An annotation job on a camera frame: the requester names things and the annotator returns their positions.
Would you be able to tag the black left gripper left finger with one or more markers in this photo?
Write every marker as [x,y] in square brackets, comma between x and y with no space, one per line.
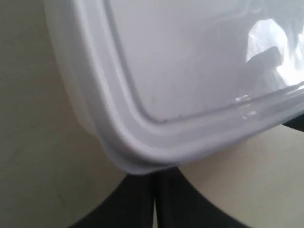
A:
[130,205]

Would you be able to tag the white lidded plastic container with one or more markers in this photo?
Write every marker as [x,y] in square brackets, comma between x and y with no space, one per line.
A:
[165,82]

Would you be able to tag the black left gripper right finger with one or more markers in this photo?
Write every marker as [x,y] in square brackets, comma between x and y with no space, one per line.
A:
[180,205]

